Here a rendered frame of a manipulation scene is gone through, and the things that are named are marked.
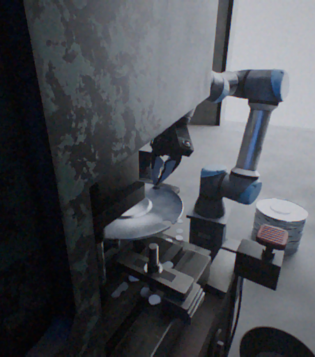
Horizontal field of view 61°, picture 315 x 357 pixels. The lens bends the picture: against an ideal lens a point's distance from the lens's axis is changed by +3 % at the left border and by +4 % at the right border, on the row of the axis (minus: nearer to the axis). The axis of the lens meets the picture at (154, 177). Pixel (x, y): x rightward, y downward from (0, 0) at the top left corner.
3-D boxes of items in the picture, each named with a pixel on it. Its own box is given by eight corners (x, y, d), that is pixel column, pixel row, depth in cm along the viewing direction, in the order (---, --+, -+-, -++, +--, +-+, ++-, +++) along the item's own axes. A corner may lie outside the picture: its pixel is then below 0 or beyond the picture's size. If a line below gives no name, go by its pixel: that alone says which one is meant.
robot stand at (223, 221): (192, 264, 158) (196, 198, 140) (224, 275, 151) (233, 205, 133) (182, 286, 143) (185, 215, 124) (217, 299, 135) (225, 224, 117)
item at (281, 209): (251, 196, 185) (251, 196, 185) (297, 199, 182) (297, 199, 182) (263, 219, 159) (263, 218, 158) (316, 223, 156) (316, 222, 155)
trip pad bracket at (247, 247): (233, 292, 74) (242, 233, 67) (272, 309, 70) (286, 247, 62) (227, 308, 70) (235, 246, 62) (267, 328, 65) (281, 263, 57)
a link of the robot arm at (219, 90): (202, 77, 85) (182, 66, 76) (235, 77, 78) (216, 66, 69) (196, 102, 86) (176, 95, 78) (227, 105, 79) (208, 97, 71)
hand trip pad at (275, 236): (256, 247, 66) (261, 222, 63) (283, 256, 64) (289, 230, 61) (249, 264, 61) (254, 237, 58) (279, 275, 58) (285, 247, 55)
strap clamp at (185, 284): (131, 265, 58) (129, 225, 54) (203, 300, 50) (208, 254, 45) (113, 284, 53) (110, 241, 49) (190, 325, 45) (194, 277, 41)
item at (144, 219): (124, 174, 85) (124, 172, 85) (203, 201, 69) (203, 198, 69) (40, 212, 64) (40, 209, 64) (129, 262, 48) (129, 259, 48)
